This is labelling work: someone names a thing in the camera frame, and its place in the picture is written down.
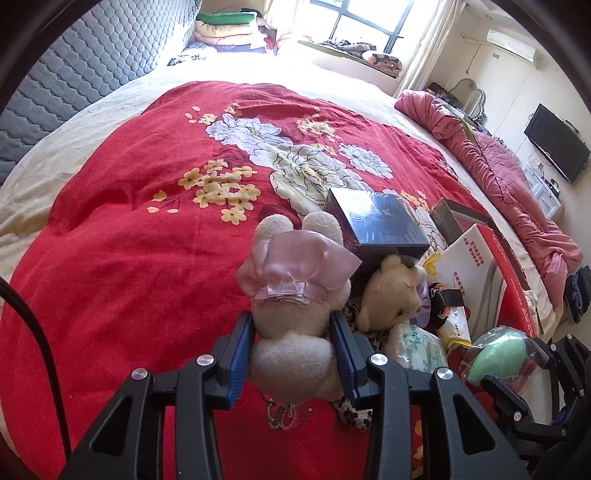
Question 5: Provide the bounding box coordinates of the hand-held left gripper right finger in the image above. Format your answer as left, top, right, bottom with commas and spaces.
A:
330, 314, 532, 480

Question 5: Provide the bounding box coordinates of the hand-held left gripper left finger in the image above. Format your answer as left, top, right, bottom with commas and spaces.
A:
58, 311, 254, 480

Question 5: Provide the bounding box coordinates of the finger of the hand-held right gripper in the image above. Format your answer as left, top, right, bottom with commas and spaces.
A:
480, 376, 533, 424
534, 333, 591, 398

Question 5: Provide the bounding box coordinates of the green soft item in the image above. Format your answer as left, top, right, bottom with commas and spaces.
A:
463, 325, 540, 387

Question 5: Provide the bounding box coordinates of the cream plush rabbit pink dress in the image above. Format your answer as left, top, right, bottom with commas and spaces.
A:
235, 211, 364, 407

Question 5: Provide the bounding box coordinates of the floral pocket tissue pack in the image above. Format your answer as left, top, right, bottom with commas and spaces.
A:
387, 323, 450, 376

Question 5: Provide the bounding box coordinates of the beige plush bear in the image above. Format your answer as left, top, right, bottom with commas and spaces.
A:
358, 254, 435, 334

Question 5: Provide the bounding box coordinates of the yellow snack packet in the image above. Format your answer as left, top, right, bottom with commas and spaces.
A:
422, 256, 472, 350

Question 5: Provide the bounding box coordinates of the small dark plush toy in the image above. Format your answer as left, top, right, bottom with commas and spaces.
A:
428, 284, 468, 329

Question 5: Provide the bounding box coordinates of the dark bag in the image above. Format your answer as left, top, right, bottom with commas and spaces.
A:
560, 265, 591, 325

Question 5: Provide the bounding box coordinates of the red and white carton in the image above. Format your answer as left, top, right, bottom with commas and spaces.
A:
436, 224, 542, 344

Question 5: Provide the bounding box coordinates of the red floral blanket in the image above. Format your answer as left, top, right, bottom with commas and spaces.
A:
0, 80, 542, 480

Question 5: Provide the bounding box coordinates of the black glossy box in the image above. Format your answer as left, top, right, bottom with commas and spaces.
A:
323, 187, 433, 269

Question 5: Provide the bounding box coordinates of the white drawer cabinet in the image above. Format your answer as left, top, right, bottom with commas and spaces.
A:
523, 157, 563, 219

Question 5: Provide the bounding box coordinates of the pink quilt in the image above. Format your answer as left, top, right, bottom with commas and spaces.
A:
394, 89, 585, 308

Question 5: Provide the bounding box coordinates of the black flat television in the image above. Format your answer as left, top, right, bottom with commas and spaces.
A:
523, 104, 591, 186

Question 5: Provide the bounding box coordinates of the green cloth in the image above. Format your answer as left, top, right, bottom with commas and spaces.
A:
458, 115, 483, 141

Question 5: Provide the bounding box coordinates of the white vanity table with mirror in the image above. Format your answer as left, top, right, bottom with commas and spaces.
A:
424, 78, 491, 136

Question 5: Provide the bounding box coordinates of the brown floral pillow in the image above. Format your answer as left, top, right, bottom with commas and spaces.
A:
361, 50, 403, 78

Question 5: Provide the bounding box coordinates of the dark crumpled cloth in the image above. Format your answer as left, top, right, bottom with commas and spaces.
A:
318, 39, 371, 55

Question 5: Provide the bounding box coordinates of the green windowsill mat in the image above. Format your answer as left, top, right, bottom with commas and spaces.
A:
298, 39, 400, 80

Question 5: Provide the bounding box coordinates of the white air conditioner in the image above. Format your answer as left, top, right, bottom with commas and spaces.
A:
486, 28, 537, 64

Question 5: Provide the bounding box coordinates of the cream curtain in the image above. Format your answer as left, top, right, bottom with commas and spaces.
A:
265, 0, 340, 47
398, 0, 468, 99

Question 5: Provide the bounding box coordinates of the peach folded quilt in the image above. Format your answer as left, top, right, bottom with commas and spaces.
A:
193, 21, 260, 48

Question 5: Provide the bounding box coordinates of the grey quilted headboard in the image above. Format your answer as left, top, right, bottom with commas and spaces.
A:
0, 0, 204, 185

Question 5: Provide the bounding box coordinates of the dark framed window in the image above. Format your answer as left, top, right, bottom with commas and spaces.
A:
323, 0, 416, 55

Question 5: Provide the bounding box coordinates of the green folded blanket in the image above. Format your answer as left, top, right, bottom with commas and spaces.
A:
195, 10, 258, 27

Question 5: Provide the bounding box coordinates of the black cable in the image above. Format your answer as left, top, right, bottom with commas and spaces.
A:
0, 276, 73, 464

